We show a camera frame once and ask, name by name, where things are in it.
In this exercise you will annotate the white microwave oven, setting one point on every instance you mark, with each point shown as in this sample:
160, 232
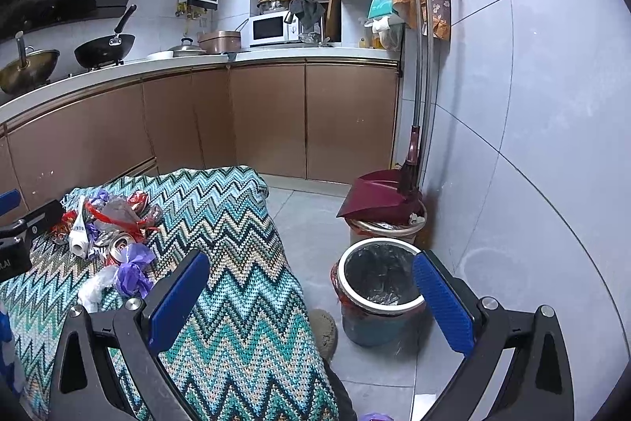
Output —
277, 28

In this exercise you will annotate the beige slipper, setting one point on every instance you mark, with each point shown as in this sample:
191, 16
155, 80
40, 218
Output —
325, 332

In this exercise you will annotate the zigzag knitted blanket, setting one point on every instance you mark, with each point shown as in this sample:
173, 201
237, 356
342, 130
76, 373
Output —
246, 352

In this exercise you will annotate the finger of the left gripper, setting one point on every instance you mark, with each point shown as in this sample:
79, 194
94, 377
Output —
9, 201
43, 219

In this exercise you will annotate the clear red plastic bag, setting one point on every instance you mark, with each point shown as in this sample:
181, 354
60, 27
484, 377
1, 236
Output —
118, 215

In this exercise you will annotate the copper pot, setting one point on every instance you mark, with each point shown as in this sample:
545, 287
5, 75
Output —
222, 41

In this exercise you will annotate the red snack packet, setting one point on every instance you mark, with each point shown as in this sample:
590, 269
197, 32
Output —
59, 233

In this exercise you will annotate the glass lidded pot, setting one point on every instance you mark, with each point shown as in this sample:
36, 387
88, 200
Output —
272, 6

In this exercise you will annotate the red silver foil wrapper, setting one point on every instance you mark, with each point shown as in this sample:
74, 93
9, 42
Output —
138, 201

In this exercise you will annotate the round trash bin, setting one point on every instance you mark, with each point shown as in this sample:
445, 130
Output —
378, 296

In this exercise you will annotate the purple plastic wrapper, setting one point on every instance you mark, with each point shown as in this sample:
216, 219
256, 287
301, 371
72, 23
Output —
131, 278

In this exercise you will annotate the maroon dustpan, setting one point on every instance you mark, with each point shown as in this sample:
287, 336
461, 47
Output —
389, 196

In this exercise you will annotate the brass wok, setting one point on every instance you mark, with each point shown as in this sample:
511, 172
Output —
30, 70

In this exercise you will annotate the steel pot lid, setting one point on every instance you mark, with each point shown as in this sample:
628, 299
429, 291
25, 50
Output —
187, 47

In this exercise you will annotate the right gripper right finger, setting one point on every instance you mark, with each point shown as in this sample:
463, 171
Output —
537, 384

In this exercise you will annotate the maroon broom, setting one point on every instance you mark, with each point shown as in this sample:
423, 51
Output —
423, 114

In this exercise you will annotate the white bucket under dustpan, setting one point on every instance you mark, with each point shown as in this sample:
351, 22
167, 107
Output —
361, 230

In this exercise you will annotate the black wok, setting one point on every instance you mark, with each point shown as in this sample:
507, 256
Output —
107, 50

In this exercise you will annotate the brown kitchen cabinets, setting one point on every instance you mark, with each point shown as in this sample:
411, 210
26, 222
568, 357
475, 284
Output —
311, 120

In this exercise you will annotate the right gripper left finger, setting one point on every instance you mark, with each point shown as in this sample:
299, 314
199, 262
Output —
85, 386

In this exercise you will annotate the grey cloth on kettle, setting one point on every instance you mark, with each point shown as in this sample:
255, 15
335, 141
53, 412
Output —
308, 12

